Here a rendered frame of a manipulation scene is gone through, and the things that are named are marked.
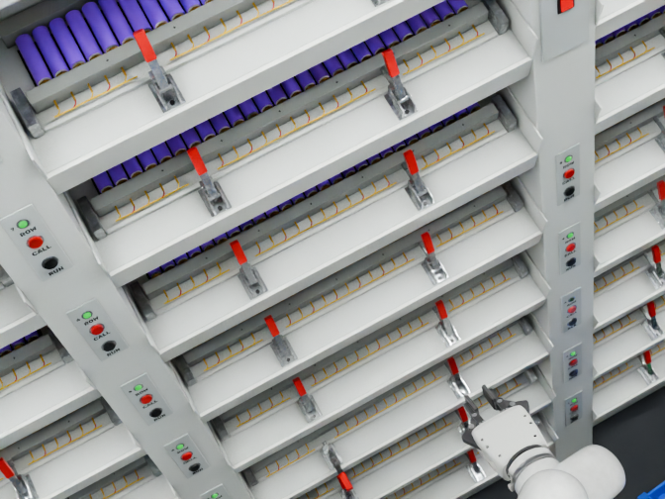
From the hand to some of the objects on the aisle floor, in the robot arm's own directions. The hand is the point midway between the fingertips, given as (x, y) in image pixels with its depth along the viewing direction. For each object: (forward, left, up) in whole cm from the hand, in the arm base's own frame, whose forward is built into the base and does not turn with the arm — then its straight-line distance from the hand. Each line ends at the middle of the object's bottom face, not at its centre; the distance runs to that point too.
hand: (481, 402), depth 190 cm
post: (+9, +45, -65) cm, 79 cm away
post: (+18, -24, -60) cm, 68 cm away
